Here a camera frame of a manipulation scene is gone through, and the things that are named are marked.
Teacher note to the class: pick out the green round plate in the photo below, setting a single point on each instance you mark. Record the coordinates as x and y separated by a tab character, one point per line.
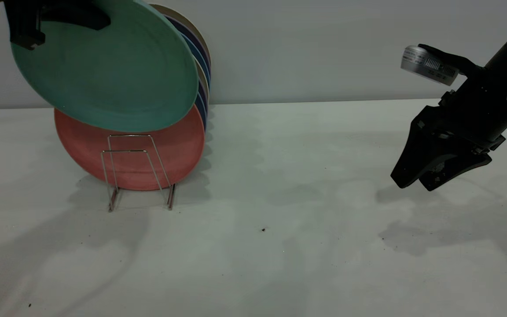
112	75

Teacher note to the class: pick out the olive beige plate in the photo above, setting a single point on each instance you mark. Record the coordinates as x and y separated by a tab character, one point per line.
203	79
183	17

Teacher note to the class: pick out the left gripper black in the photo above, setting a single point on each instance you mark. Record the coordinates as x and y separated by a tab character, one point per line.
24	22

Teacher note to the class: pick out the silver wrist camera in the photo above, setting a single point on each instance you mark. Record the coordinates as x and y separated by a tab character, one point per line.
425	64

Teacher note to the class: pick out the navy plate with blue rim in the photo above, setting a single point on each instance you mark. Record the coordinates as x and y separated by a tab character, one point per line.
201	111

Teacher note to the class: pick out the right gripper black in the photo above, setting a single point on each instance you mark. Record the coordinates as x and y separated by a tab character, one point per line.
478	114

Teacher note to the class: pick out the pink round plate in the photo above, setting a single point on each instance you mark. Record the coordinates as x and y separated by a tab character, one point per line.
178	145

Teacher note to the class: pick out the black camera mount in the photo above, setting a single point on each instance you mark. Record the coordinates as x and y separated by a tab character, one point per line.
453	59

